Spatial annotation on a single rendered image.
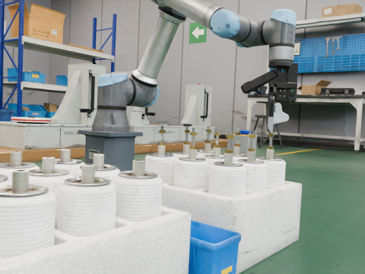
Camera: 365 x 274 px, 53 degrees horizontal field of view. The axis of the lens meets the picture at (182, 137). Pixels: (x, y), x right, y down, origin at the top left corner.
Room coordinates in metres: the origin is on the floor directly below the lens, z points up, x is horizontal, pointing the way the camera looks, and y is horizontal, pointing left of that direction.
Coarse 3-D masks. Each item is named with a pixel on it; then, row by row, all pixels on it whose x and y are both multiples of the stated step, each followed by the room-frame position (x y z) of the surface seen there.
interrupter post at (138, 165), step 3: (135, 162) 0.70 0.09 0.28; (138, 162) 0.70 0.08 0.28; (141, 162) 0.70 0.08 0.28; (135, 165) 0.70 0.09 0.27; (138, 165) 0.70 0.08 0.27; (141, 165) 0.70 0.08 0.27; (135, 168) 0.70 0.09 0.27; (138, 168) 0.70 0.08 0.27; (141, 168) 0.70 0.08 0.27; (135, 171) 0.70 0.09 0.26; (138, 171) 0.70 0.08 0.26; (141, 171) 0.70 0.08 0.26; (135, 174) 0.70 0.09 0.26; (138, 174) 0.70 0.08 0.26; (141, 174) 0.70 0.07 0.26
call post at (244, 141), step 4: (240, 136) 1.35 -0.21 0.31; (244, 136) 1.34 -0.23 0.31; (248, 136) 1.34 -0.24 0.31; (256, 136) 1.38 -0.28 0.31; (232, 140) 1.37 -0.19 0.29; (240, 140) 1.35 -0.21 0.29; (244, 140) 1.34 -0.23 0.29; (248, 140) 1.34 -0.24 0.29; (256, 140) 1.39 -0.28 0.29; (232, 144) 1.37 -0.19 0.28; (240, 144) 1.35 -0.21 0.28; (244, 144) 1.34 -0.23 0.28; (248, 144) 1.34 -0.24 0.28; (232, 148) 1.37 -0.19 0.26; (244, 148) 1.34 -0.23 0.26; (232, 152) 1.37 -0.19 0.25; (244, 152) 1.34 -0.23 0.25
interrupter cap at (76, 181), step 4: (68, 180) 0.61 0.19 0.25; (72, 180) 0.60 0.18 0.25; (76, 180) 0.61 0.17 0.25; (80, 180) 0.62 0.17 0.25; (96, 180) 0.63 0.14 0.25; (100, 180) 0.62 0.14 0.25; (104, 180) 0.62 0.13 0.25; (108, 180) 0.62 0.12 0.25; (68, 184) 0.58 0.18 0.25; (72, 184) 0.58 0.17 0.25; (76, 184) 0.58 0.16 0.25; (80, 184) 0.58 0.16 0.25; (84, 184) 0.58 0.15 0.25; (88, 184) 0.58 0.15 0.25; (92, 184) 0.58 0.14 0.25; (96, 184) 0.58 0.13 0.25; (100, 184) 0.59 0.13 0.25; (104, 184) 0.59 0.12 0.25; (108, 184) 0.60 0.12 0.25
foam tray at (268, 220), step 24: (168, 192) 0.97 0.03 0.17; (192, 192) 0.92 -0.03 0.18; (264, 192) 0.96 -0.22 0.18; (288, 192) 1.06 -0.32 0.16; (192, 216) 0.92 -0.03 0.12; (216, 216) 0.87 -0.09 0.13; (240, 216) 0.85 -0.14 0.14; (264, 216) 0.95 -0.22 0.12; (288, 216) 1.07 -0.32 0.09; (264, 240) 0.95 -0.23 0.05; (288, 240) 1.08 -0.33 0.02; (240, 264) 0.86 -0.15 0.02
